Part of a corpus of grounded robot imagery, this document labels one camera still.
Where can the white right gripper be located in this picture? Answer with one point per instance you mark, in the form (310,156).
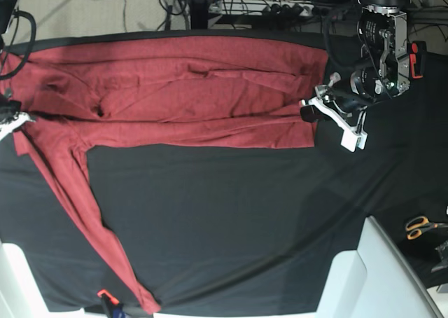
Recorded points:
(12,117)

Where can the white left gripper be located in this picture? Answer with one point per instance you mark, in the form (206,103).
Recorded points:
(333,101)

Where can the red long-sleeve shirt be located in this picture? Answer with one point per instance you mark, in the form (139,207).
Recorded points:
(187,91)

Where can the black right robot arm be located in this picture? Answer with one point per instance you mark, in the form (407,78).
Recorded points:
(11,14)

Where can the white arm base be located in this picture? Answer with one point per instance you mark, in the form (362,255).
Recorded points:
(20,296)
(374,280)

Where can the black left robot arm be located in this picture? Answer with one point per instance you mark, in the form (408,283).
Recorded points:
(383,72)

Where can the white power strip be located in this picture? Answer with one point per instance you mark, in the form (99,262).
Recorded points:
(291,9)

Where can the orange black clamp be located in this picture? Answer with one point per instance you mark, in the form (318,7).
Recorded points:
(417,58)

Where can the black table cloth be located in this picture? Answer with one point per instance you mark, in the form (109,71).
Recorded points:
(214,230)

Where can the black stand pole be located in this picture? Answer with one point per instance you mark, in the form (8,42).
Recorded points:
(199,13)

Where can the orange blue front clamp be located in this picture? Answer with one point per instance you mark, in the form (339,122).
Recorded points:
(112,307)

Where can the yellow-handled scissors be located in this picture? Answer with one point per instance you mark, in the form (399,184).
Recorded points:
(416,227)

